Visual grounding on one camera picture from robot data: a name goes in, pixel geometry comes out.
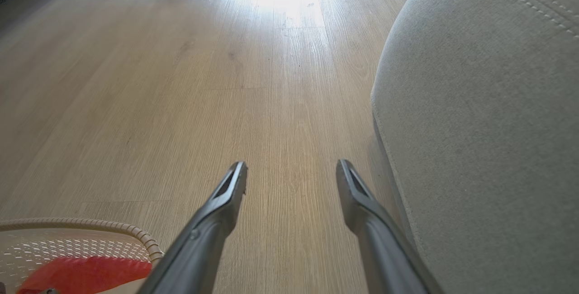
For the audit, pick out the cream plastic laundry basket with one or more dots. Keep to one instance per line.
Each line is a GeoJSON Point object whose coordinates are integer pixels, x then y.
{"type": "Point", "coordinates": [68, 244]}

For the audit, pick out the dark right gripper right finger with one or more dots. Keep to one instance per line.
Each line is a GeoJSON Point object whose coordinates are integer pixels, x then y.
{"type": "Point", "coordinates": [384, 248]}

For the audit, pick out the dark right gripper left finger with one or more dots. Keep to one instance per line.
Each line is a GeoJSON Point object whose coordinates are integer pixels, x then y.
{"type": "Point", "coordinates": [203, 239]}

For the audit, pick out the red and white garment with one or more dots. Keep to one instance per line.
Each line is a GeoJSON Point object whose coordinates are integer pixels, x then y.
{"type": "Point", "coordinates": [81, 273]}

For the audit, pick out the grey fabric sofa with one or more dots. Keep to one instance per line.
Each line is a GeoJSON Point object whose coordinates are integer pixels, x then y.
{"type": "Point", "coordinates": [488, 126]}

